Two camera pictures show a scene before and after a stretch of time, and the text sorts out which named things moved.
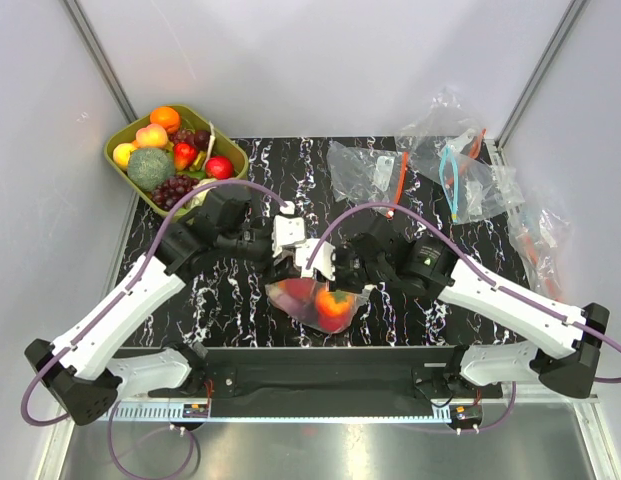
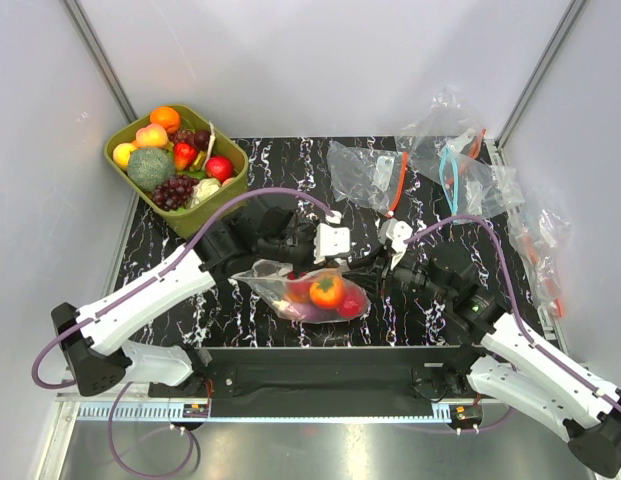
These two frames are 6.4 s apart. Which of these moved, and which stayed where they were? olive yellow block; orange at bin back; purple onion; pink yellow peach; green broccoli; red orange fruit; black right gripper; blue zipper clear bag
Moved: purple onion; black right gripper
Stayed: orange at bin back; blue zipper clear bag; red orange fruit; olive yellow block; green broccoli; pink yellow peach
